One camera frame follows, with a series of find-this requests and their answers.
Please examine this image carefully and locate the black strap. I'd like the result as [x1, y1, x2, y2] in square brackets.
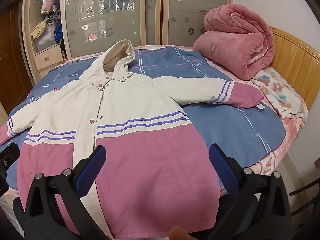
[289, 186, 320, 197]

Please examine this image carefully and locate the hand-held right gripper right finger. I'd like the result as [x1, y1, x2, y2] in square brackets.
[208, 144, 292, 240]

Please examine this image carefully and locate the pink folded quilt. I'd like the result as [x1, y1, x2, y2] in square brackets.
[192, 4, 275, 80]

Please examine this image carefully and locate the frosted glass sliding door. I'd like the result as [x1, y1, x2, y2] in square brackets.
[162, 0, 234, 48]
[61, 0, 150, 58]

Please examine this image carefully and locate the beige wooden wardrobe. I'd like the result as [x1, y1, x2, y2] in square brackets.
[21, 0, 234, 85]

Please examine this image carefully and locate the clear plastic storage box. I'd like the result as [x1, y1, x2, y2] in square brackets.
[34, 26, 60, 52]

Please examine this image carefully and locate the grey cloth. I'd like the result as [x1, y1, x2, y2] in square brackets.
[45, 12, 62, 27]

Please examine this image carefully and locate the blue cloth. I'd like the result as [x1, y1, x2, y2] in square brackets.
[54, 24, 63, 43]

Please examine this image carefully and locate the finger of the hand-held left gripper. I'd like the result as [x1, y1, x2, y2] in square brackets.
[0, 144, 19, 193]

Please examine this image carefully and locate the person's right hand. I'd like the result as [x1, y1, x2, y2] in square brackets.
[169, 227, 191, 240]

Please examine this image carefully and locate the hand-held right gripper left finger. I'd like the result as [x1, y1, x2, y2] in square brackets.
[26, 145, 107, 240]

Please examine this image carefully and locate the beige crumpled cloth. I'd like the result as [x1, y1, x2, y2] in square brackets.
[30, 19, 49, 40]

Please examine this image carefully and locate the beige wardrobe drawer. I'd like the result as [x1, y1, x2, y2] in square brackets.
[34, 46, 63, 68]

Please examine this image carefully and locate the bamboo slat headboard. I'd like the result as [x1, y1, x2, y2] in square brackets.
[269, 25, 320, 110]

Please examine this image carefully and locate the floral pillow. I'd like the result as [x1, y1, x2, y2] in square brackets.
[250, 69, 308, 128]

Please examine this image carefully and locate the brown wooden door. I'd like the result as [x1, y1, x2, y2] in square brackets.
[0, 2, 33, 100]

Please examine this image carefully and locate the blue striped bed sheet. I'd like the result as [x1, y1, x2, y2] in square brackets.
[0, 45, 287, 188]

